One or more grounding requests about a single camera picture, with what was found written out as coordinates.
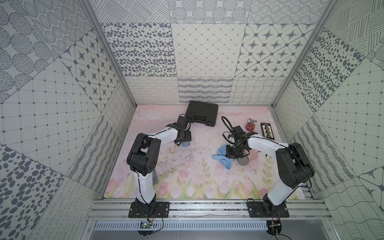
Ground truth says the grey felt eyeglass case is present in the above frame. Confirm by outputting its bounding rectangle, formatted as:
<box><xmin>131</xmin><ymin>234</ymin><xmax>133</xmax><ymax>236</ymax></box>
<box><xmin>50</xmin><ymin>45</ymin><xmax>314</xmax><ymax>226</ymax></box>
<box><xmin>237</xmin><ymin>156</ymin><xmax>249</xmax><ymax>166</ymax></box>

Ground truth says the blue microfiber cloth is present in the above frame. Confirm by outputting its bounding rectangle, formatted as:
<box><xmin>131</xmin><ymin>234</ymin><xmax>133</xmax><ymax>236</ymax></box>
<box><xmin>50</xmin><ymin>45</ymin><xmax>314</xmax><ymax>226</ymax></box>
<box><xmin>212</xmin><ymin>145</ymin><xmax>234</xmax><ymax>170</ymax></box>

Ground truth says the dark grey eyeglass case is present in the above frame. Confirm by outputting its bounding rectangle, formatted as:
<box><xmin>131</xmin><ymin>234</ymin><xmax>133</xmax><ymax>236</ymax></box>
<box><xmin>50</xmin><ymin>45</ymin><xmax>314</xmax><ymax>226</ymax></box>
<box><xmin>153</xmin><ymin>170</ymin><xmax>159</xmax><ymax>185</ymax></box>

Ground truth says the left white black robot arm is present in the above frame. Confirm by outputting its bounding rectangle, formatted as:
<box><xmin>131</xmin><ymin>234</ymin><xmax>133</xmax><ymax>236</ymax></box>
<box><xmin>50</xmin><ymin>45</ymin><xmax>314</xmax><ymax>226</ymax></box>
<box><xmin>127</xmin><ymin>123</ymin><xmax>192</xmax><ymax>207</ymax></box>

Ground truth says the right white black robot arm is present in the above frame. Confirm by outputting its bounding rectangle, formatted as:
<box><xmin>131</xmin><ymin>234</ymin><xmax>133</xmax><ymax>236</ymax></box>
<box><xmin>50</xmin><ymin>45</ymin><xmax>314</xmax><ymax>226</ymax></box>
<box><xmin>225</xmin><ymin>129</ymin><xmax>315</xmax><ymax>214</ymax></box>

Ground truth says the black plastic tool case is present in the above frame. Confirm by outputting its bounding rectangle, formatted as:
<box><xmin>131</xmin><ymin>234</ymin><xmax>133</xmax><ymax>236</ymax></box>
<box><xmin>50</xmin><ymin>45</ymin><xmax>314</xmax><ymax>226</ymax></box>
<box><xmin>185</xmin><ymin>101</ymin><xmax>219</xmax><ymax>127</ymax></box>

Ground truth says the red valve handwheel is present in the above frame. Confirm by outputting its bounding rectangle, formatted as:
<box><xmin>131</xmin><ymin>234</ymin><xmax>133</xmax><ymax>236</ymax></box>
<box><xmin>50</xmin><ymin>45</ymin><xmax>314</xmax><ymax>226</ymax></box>
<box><xmin>246</xmin><ymin>123</ymin><xmax>255</xmax><ymax>132</ymax></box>

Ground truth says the black box with brass parts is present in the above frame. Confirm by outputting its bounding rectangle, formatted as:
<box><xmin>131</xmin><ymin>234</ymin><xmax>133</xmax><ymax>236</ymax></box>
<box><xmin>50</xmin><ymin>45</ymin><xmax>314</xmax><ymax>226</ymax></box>
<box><xmin>261</xmin><ymin>123</ymin><xmax>275</xmax><ymax>140</ymax></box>

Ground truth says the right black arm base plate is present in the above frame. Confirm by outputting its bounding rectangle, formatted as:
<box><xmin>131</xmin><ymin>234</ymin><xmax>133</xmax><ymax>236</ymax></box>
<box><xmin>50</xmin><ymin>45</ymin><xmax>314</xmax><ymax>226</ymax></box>
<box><xmin>246</xmin><ymin>201</ymin><xmax>290</xmax><ymax>219</ymax></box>

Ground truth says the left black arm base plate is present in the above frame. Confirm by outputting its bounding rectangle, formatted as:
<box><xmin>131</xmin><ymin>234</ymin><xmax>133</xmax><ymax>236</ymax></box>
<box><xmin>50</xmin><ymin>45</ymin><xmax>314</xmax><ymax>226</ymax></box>
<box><xmin>129</xmin><ymin>201</ymin><xmax>170</xmax><ymax>219</ymax></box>

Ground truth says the white slotted cable duct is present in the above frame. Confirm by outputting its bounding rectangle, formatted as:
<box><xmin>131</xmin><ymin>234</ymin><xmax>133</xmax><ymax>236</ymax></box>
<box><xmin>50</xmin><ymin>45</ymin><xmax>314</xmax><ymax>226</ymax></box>
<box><xmin>94</xmin><ymin>220</ymin><xmax>268</xmax><ymax>231</ymax></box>

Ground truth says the aluminium mounting rail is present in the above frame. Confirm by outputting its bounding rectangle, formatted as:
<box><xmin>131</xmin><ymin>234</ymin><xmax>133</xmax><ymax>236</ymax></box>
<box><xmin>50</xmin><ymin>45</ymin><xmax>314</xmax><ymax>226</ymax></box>
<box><xmin>85</xmin><ymin>199</ymin><xmax>332</xmax><ymax>221</ymax></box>

